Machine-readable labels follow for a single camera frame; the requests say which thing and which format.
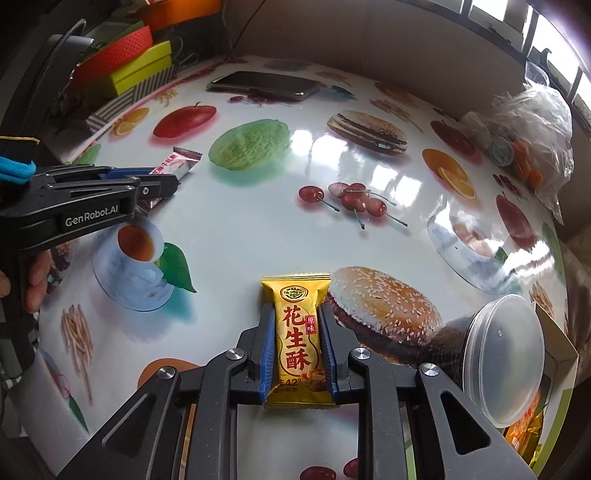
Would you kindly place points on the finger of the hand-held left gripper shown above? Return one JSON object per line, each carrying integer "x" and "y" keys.
{"x": 157, "y": 187}
{"x": 120, "y": 172}

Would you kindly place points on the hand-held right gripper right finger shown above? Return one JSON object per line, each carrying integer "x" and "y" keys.
{"x": 327, "y": 355}

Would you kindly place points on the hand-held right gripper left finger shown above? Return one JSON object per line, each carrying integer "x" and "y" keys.
{"x": 267, "y": 355}

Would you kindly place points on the pink white snack packet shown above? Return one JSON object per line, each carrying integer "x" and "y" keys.
{"x": 178, "y": 161}

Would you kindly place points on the yellow snack packet round logo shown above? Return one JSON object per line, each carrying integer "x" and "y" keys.
{"x": 298, "y": 332}

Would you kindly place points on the green cardboard box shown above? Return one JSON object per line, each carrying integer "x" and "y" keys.
{"x": 561, "y": 369}

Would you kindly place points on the person's left hand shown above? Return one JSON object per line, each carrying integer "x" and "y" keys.
{"x": 39, "y": 281}

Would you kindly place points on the lime green box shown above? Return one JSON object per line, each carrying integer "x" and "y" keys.
{"x": 138, "y": 64}

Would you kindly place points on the dark smartphone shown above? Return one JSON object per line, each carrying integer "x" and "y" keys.
{"x": 263, "y": 85}

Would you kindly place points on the clear jar with white lid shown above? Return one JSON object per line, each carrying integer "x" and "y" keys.
{"x": 498, "y": 360}

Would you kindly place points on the orange box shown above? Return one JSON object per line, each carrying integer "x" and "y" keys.
{"x": 184, "y": 9}

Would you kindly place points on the white foam sheet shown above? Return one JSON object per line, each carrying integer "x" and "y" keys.
{"x": 32, "y": 429}

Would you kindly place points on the clear plastic bag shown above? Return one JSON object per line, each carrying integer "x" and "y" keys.
{"x": 540, "y": 120}

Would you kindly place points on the window with metal bars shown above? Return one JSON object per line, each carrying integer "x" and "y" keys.
{"x": 535, "y": 27}

